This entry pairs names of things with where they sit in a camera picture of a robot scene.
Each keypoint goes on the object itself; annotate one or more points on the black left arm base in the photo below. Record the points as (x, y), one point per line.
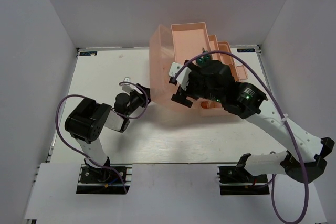
(93, 181)

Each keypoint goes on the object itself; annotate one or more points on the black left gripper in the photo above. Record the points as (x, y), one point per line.
(142, 95)

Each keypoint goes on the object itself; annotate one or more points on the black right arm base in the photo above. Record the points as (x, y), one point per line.
(234, 180)

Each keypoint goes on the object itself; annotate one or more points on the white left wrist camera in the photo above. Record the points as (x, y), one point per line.
(126, 85)

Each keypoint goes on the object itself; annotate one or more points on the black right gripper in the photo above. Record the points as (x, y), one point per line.
(181, 97)

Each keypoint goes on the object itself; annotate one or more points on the pink plastic toolbox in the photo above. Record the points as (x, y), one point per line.
(169, 49)

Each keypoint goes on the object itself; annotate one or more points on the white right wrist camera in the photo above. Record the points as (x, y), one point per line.
(182, 77)

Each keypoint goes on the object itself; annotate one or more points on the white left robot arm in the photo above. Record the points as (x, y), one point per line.
(86, 122)

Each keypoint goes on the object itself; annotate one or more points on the green stubby screwdriver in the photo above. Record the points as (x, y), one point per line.
(207, 57)
(200, 61)

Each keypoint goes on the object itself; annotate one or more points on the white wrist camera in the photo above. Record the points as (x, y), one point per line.
(126, 85)
(182, 77)

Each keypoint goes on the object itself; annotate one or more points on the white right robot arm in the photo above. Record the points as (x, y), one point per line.
(302, 148)

